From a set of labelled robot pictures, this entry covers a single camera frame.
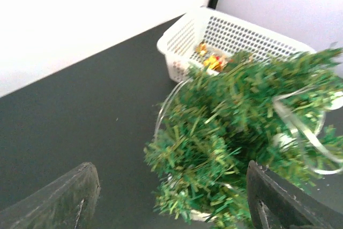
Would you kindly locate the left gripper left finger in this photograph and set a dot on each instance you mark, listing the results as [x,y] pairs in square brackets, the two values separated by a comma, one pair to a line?
[67,202]

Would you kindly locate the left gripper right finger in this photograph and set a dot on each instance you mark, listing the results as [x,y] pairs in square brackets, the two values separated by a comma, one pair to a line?
[276,203]

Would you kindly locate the small green christmas tree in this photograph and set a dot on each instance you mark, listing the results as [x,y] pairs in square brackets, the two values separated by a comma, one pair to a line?
[211,126]

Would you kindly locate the gold bell ornament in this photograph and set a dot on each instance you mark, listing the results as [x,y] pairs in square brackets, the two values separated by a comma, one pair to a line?
[214,62]

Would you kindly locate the white plastic basket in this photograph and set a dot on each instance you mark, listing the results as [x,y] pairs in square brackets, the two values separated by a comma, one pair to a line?
[202,32]

